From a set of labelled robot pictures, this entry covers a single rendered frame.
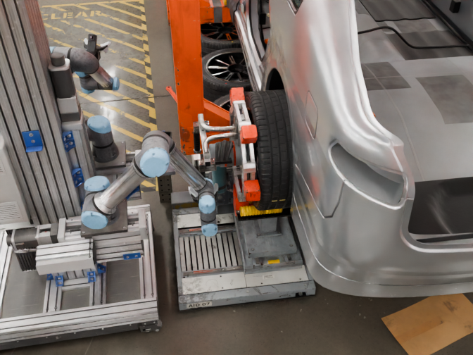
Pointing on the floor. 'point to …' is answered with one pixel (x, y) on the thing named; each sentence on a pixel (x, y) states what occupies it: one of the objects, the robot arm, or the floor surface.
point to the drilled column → (165, 188)
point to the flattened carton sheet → (431, 323)
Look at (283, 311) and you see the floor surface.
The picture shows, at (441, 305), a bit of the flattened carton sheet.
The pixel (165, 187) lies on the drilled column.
